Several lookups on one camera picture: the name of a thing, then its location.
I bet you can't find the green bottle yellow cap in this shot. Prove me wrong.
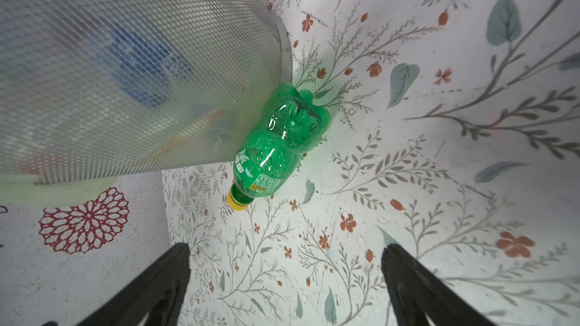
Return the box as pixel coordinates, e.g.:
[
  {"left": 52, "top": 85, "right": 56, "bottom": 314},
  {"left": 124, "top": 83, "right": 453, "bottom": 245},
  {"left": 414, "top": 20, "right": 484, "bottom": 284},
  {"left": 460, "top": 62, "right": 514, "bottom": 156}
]
[{"left": 227, "top": 84, "right": 331, "bottom": 211}]

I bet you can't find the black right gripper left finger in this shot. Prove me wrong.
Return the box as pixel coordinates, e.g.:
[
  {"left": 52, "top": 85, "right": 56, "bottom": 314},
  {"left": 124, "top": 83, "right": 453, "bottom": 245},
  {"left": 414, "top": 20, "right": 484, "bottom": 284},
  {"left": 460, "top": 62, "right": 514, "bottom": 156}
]
[{"left": 80, "top": 243, "right": 191, "bottom": 325}]

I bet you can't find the grey bin with liner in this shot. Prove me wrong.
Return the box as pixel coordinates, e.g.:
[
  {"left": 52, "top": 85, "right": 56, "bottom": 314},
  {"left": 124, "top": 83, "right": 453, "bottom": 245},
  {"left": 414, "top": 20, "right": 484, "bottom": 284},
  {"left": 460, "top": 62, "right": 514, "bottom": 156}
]
[{"left": 1, "top": 0, "right": 292, "bottom": 208}]

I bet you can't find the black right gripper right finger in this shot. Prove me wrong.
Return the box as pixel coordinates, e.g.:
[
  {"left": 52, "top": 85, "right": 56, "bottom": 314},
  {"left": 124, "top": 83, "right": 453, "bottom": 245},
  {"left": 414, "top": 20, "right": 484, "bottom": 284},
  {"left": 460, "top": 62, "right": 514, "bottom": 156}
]
[{"left": 382, "top": 244, "right": 493, "bottom": 326}]

